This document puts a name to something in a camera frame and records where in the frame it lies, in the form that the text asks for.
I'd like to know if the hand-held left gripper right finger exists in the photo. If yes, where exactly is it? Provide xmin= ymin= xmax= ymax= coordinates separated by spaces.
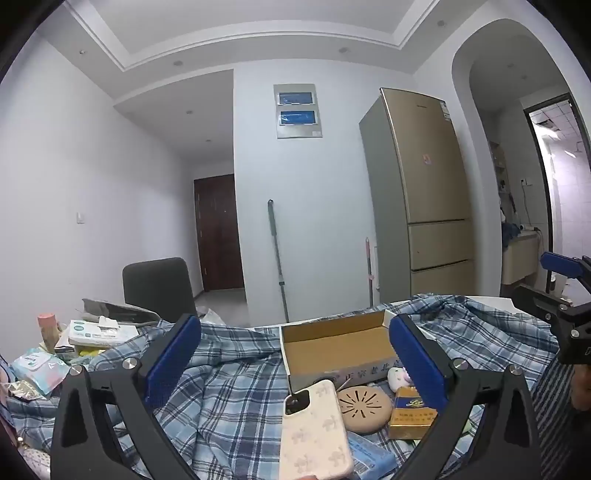
xmin=388 ymin=314 xmax=543 ymax=480

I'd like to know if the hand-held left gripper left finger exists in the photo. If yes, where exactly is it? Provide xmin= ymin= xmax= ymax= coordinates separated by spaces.
xmin=50 ymin=314 xmax=202 ymax=480

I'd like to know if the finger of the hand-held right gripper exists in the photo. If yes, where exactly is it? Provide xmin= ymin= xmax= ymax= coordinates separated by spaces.
xmin=540 ymin=251 xmax=591 ymax=282
xmin=510 ymin=284 xmax=576 ymax=324

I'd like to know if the pink white plush hair tie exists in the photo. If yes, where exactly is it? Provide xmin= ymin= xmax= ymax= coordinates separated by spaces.
xmin=387 ymin=367 xmax=414 ymax=393

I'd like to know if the cardboard box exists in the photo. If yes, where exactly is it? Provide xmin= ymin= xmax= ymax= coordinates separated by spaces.
xmin=280 ymin=309 xmax=402 ymax=391

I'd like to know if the cream patterned phone case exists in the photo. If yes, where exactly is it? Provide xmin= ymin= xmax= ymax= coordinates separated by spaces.
xmin=278 ymin=379 xmax=355 ymax=480

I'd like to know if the person's right forearm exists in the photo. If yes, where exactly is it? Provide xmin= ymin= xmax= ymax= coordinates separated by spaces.
xmin=570 ymin=364 xmax=591 ymax=411

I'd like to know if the beige vanity cabinet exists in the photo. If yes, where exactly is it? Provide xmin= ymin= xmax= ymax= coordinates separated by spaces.
xmin=501 ymin=231 xmax=543 ymax=284

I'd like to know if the yellow cigarette pack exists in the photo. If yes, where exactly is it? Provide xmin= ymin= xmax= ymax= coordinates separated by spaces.
xmin=388 ymin=387 xmax=438 ymax=440

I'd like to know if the blue plaid shirt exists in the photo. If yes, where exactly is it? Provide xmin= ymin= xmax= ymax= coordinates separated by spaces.
xmin=7 ymin=293 xmax=573 ymax=480

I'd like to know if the round beige vented disc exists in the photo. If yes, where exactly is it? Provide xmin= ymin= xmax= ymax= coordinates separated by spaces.
xmin=337 ymin=385 xmax=393 ymax=435

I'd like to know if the grey fabric bag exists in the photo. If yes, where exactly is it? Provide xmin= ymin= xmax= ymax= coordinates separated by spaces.
xmin=82 ymin=298 xmax=160 ymax=326

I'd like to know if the dark grey chair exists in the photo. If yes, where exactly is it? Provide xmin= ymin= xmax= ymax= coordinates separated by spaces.
xmin=122 ymin=257 xmax=197 ymax=324

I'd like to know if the white tissue box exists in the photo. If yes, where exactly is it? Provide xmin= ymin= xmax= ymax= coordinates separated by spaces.
xmin=68 ymin=316 xmax=139 ymax=347

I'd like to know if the blue tissue packet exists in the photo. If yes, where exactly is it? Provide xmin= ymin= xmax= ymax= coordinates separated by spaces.
xmin=346 ymin=434 xmax=398 ymax=480

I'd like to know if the pink bottle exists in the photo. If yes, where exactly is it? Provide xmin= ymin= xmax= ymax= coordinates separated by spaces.
xmin=38 ymin=314 xmax=60 ymax=354

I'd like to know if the pale blue wet wipes packet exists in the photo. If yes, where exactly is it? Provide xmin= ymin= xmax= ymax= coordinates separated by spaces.
xmin=10 ymin=348 xmax=70 ymax=398

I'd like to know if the dark brown door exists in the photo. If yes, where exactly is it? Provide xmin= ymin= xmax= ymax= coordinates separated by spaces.
xmin=194 ymin=174 xmax=245 ymax=292

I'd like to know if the gold refrigerator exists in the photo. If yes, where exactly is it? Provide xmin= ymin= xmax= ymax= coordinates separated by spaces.
xmin=359 ymin=88 xmax=476 ymax=308

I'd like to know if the pink handled mop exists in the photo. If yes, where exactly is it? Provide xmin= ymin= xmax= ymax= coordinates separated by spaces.
xmin=365 ymin=237 xmax=376 ymax=308

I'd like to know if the grey wall electrical panel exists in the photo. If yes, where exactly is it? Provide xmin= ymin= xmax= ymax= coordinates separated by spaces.
xmin=273 ymin=83 xmax=322 ymax=139

